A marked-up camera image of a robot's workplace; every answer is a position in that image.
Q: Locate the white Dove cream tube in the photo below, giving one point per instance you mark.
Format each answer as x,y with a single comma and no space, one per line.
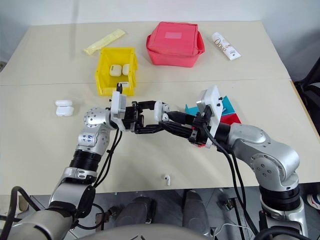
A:
225,46

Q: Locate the tan rounded floor object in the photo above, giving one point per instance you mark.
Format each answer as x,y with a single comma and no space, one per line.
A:
23,203

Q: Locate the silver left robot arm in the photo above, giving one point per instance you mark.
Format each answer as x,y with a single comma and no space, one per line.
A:
92,140

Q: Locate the white earbud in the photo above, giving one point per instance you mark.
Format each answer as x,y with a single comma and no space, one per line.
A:
165,116
167,179

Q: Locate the beige rounded robot torso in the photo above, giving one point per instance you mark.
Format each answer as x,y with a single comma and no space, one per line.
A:
140,233

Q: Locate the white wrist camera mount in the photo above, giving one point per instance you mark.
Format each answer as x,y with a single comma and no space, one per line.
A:
212,100
118,105

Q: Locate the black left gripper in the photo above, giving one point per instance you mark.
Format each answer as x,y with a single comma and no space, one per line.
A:
131,117

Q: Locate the pale yellow sachet packet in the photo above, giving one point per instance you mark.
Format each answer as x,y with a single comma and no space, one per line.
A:
105,41

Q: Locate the dark metal stand frame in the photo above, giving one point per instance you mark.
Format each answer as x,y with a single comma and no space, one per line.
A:
237,215
100,222

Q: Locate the white red blue shoe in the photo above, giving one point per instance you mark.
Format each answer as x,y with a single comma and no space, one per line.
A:
314,200

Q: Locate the blue plastic tray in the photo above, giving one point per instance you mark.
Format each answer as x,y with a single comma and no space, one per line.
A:
228,105

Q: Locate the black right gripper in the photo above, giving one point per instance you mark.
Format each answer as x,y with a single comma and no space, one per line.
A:
200,132

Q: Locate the yellow plastic bin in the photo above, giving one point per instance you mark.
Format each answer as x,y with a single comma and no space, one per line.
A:
105,62

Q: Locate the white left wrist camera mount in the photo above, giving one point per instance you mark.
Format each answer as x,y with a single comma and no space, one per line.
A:
118,105

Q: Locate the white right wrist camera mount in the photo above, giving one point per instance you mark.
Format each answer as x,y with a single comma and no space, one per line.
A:
212,100

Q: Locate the dark grey rounded shape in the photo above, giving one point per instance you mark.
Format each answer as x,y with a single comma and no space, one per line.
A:
136,212
195,212

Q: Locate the red plastic tray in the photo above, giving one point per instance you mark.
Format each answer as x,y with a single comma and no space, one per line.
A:
231,119

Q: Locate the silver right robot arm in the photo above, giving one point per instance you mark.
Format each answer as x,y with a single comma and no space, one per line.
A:
250,140

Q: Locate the black chair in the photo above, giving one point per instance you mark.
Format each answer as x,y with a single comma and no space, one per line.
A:
310,82

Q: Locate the red fabric zip pouch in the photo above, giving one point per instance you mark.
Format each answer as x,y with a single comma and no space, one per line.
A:
172,50

